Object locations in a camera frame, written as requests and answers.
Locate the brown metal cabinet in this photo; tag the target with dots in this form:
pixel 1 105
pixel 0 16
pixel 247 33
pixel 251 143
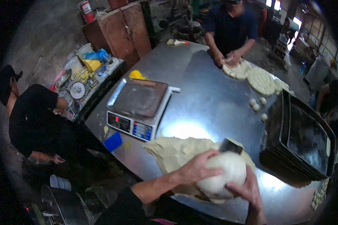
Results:
pixel 118 33

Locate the stack of black baking trays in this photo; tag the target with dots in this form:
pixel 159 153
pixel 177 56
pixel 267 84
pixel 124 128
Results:
pixel 298 140

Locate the person's right hand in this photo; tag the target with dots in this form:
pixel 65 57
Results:
pixel 250 192

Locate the person's right fingers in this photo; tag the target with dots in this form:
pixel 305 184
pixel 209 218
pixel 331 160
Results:
pixel 250 175

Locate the yellow plastic scraper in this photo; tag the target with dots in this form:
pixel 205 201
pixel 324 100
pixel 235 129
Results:
pixel 136 75

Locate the person's right thumb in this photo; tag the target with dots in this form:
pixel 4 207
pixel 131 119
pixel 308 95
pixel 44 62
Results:
pixel 233 188

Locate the red fire extinguisher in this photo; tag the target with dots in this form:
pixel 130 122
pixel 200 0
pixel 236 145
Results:
pixel 86 11

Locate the large metal bowl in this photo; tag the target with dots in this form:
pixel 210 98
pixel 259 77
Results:
pixel 62 206

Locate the person's left index finger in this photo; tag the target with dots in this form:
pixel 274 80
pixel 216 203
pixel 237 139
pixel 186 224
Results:
pixel 211 154

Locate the row of small dough pieces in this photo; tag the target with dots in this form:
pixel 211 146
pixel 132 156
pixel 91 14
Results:
pixel 319 195

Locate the blue plastic scraper card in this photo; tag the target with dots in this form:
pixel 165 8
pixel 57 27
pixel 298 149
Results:
pixel 113 141

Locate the white bucket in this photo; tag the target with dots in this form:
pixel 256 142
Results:
pixel 60 182

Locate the round white dough ball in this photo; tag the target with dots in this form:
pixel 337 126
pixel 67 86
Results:
pixel 226 175

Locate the dark machine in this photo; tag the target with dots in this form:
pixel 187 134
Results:
pixel 190 24

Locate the person's left thumb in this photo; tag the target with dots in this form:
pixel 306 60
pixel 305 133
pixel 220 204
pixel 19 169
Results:
pixel 215 172

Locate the cluttered side table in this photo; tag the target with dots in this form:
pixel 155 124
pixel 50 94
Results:
pixel 84 78

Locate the white digital weighing scale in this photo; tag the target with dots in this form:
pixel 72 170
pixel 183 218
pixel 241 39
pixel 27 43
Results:
pixel 138 108

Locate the large flat dough mass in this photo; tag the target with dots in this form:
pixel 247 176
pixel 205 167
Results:
pixel 171 153

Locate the person's left hand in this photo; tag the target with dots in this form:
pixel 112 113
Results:
pixel 195 170

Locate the wooden stick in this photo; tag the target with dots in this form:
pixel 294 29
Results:
pixel 145 82

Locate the pastry brush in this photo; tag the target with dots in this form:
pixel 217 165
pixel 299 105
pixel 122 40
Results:
pixel 176 42

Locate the small dough ball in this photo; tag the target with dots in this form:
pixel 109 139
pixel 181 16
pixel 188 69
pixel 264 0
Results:
pixel 256 107
pixel 263 100
pixel 264 117
pixel 252 101

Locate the scored flat dough sheet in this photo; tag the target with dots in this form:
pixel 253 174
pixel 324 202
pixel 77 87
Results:
pixel 259 80

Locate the metal bench scraper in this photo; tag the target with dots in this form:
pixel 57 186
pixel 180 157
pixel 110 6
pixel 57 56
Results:
pixel 230 146

